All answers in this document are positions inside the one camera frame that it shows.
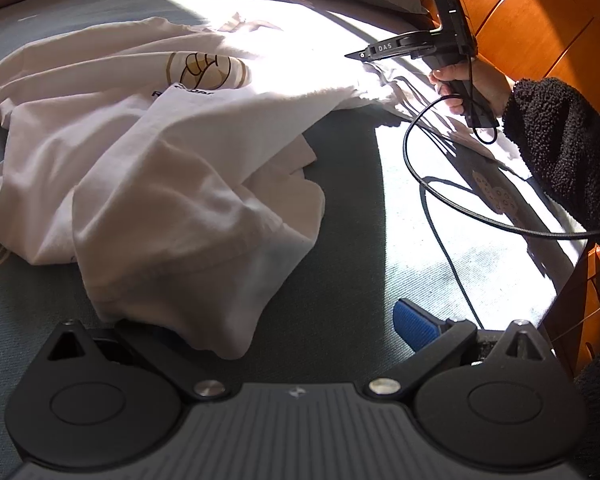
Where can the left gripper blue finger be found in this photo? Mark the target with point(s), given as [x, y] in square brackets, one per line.
[420, 329]

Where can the white printed t-shirt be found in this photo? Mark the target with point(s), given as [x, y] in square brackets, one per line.
[166, 161]

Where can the person's right hand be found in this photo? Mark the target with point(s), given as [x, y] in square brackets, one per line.
[477, 89]

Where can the orange wooden headboard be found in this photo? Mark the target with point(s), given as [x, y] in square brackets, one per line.
[561, 39]

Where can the teal floral bed sheet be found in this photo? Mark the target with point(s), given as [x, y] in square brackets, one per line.
[379, 239]

